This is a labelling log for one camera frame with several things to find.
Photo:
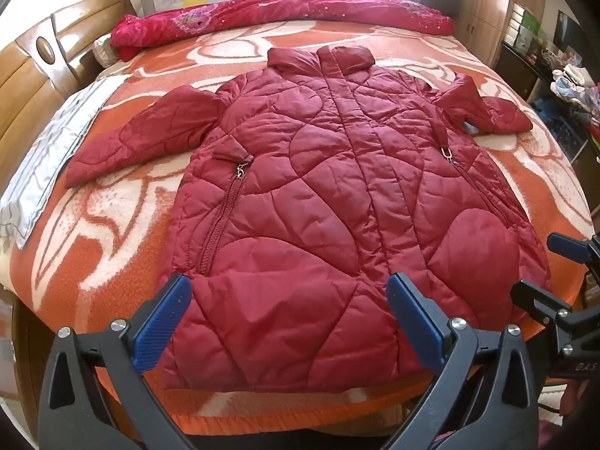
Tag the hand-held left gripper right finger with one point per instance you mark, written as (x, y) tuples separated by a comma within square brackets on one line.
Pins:
[(415, 314)]

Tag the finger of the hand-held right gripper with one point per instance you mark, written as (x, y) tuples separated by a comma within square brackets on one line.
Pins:
[(534, 296), (565, 245)]

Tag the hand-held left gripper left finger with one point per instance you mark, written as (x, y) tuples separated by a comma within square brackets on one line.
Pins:
[(161, 318)]

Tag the red quilted jacket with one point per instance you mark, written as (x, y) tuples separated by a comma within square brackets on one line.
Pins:
[(304, 197)]

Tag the pile of pale clothes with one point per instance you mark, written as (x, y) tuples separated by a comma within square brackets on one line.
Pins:
[(574, 82)]

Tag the orange white patterned blanket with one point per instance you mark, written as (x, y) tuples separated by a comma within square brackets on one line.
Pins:
[(117, 248)]

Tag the dark cluttered side table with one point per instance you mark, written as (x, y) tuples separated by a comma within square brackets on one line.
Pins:
[(558, 117)]

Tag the grey white bed pad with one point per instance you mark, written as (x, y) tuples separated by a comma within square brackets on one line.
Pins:
[(51, 150)]

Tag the green white boxes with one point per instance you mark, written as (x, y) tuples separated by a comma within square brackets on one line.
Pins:
[(525, 28)]

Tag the wooden wardrobe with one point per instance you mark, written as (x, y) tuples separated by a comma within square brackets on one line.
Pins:
[(483, 4)]

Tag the wooden headboard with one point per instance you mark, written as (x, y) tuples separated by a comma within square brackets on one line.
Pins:
[(28, 84)]

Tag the small white pillow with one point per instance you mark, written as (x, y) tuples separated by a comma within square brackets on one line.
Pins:
[(102, 50)]

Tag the red floral rolled quilt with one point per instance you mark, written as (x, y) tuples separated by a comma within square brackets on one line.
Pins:
[(281, 15)]

